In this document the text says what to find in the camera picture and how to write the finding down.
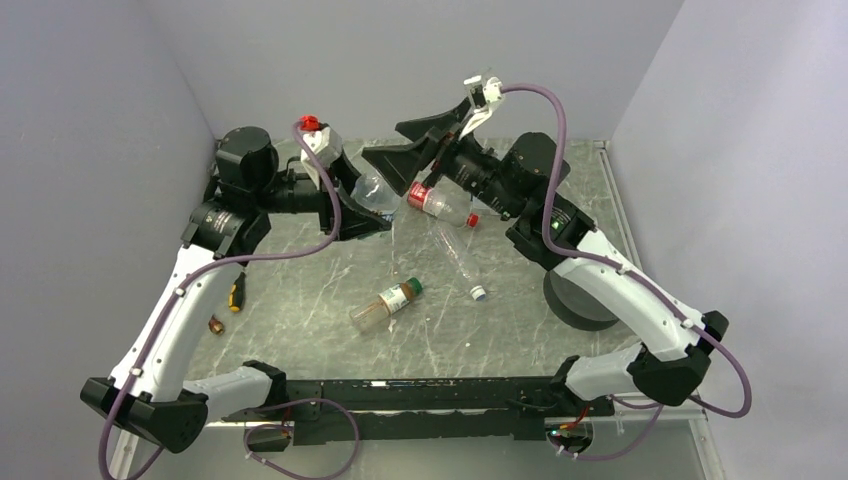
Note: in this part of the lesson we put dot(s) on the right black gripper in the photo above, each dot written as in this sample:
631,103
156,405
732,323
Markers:
399,164

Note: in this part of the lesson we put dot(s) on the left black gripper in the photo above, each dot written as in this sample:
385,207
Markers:
353,223

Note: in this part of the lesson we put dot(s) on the blue label water bottle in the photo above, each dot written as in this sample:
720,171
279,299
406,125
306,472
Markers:
373,193

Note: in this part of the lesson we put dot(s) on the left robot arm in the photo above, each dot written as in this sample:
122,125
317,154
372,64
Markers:
147,393

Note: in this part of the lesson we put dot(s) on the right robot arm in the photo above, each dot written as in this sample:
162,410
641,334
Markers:
583,268

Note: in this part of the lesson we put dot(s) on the red label clear bottle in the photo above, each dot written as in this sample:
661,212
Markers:
453,209

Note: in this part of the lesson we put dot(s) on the clear unlabeled plastic bottle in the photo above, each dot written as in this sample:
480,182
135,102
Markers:
466,268

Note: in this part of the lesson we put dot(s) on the brown bottle green cap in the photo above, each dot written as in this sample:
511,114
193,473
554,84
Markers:
380,310

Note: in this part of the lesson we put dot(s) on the small copper fitting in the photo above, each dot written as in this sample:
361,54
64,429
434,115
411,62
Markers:
215,326

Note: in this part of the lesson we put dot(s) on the black round disc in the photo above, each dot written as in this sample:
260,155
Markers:
574,306

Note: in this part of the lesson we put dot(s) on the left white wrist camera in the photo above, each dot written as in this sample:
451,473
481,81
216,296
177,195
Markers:
323,141

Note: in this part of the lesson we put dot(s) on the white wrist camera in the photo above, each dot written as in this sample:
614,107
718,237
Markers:
483,96
323,141

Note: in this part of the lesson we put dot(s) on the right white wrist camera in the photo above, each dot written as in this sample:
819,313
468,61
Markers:
483,96

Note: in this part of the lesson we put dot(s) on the black base frame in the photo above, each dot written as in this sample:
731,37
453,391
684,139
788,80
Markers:
521,408

